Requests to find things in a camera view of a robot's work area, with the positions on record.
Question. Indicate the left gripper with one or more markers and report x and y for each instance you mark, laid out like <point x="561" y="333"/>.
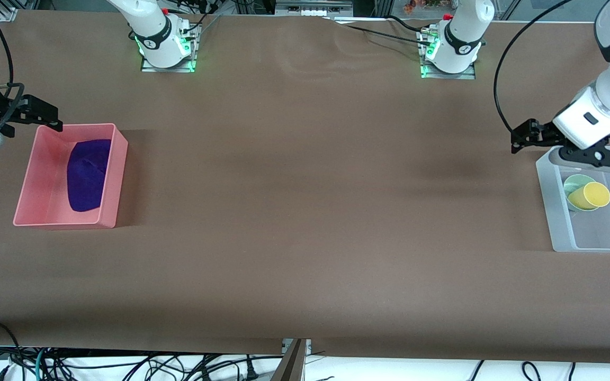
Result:
<point x="544" y="133"/>

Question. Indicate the mint green bowl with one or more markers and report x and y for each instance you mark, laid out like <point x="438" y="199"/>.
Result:
<point x="575" y="182"/>

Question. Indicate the yellow plastic cup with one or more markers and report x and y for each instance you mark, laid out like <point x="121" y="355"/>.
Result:
<point x="596" y="194"/>

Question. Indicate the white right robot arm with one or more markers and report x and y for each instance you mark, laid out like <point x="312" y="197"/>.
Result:
<point x="151" y="32"/>

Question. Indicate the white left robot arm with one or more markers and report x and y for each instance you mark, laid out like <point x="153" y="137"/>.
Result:
<point x="464" y="37"/>

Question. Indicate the pink plastic bin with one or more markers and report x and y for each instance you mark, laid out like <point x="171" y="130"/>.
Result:
<point x="45" y="180"/>

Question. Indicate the translucent clear plastic bin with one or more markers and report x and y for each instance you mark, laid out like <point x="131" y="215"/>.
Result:
<point x="601" y="233"/>

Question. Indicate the orange background items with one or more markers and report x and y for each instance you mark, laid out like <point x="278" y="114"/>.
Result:
<point x="421" y="5"/>

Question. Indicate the white power strip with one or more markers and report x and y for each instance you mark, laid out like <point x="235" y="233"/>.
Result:
<point x="313" y="6"/>

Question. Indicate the aluminium frame profile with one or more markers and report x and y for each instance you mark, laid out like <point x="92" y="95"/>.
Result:
<point x="11" y="8"/>

